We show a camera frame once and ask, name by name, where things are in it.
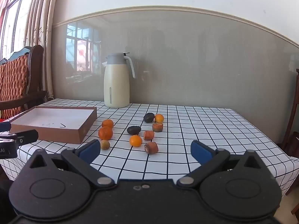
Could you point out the dark purple fruit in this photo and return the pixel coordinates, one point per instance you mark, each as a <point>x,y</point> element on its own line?
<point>149,117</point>
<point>134,130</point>

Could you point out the shallow white cardboard box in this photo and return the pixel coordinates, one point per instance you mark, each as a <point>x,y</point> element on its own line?
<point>53,119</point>

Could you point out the light blue cloth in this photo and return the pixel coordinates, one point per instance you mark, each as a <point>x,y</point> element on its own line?
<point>12,54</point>

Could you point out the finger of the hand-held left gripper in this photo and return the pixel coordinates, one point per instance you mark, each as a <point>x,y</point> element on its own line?
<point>26,137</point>
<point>4,126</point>

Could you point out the small yellow-brown fruit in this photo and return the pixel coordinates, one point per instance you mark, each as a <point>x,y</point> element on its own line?
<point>105,144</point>

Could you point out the dark wooden furniture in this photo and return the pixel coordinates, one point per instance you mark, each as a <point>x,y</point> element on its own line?
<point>293,126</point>

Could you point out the beige embroidered curtain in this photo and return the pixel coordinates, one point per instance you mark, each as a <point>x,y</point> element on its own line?
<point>44,39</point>

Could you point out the wooden sofa orange tufted upholstery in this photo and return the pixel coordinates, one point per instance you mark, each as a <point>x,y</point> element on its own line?
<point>14,81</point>

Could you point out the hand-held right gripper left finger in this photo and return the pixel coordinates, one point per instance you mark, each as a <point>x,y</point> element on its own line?
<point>90,150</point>

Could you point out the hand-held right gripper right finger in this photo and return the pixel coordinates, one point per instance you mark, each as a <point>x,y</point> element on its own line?
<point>201,151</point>

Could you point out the cream thermos jug grey lid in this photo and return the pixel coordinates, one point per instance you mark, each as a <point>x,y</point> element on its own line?
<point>116,86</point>

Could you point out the white black checked tablecloth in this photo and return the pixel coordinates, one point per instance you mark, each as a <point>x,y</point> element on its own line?
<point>210,126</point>

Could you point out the orange mandarin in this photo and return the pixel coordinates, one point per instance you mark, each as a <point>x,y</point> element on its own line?
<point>105,133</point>
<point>135,141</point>
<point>107,123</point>
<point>159,118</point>

